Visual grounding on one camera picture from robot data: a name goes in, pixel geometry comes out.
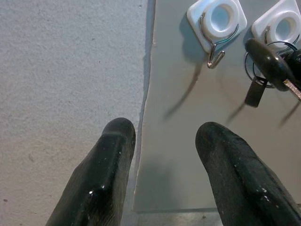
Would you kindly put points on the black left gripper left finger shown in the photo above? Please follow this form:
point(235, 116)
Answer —
point(103, 179)

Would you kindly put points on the black car key bunch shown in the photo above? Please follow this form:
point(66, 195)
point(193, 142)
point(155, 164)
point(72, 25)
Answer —
point(265, 58)

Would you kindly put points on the grey wall board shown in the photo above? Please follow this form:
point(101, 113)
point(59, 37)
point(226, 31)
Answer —
point(176, 153)

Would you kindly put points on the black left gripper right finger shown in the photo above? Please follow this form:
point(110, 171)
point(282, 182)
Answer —
point(240, 176)

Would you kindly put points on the white adhesive wall hook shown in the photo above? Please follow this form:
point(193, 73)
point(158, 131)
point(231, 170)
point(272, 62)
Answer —
point(200, 14)
point(261, 23)

